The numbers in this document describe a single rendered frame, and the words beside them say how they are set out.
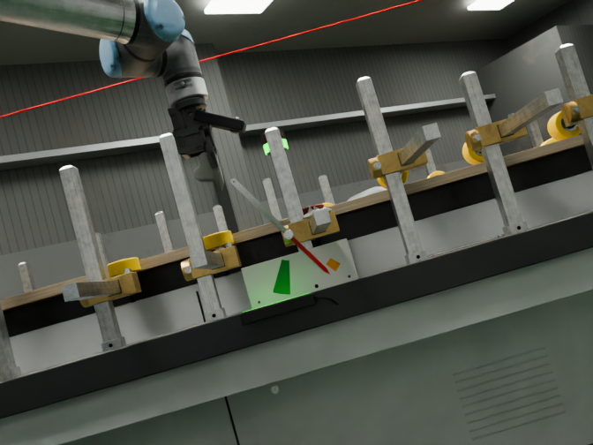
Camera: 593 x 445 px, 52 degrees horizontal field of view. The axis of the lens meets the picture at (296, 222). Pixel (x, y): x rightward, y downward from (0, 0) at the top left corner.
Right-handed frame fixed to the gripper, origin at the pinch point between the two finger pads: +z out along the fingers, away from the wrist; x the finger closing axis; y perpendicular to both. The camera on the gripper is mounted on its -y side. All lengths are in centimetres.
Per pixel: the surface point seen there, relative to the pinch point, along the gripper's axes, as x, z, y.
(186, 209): -8.6, 1.9, 10.4
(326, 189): -118, -6, -32
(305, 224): -7.8, 13.2, -15.9
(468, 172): -26, 10, -62
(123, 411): -10, 43, 37
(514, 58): -687, -175, -379
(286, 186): -8.6, 3.1, -14.0
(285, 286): -7.8, 25.9, -7.3
